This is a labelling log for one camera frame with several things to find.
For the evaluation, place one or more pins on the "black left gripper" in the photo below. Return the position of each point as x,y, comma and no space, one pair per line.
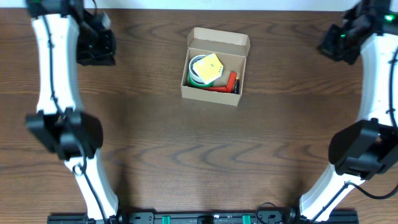
97,52

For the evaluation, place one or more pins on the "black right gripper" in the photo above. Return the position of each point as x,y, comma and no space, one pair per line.
334,47

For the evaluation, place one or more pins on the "white tape roll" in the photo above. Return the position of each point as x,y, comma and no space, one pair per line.
192,72

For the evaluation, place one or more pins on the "green tape roll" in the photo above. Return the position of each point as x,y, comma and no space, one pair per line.
196,84

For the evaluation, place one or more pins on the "brown cardboard box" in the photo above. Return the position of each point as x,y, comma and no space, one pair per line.
231,48

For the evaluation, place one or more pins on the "yellow sticky note pad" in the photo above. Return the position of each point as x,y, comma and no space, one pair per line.
209,68

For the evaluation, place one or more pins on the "red stapler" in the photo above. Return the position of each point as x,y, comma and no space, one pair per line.
231,85

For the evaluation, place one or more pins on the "red utility knife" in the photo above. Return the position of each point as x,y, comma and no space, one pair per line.
222,89

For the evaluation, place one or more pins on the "black teardrop tape dispenser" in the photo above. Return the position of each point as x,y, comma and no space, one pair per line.
236,86

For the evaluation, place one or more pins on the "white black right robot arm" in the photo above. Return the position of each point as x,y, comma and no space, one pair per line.
369,146

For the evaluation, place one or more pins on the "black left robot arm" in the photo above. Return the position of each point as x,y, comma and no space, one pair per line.
67,36

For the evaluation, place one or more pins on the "black mounting rail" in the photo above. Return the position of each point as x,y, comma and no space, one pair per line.
263,216

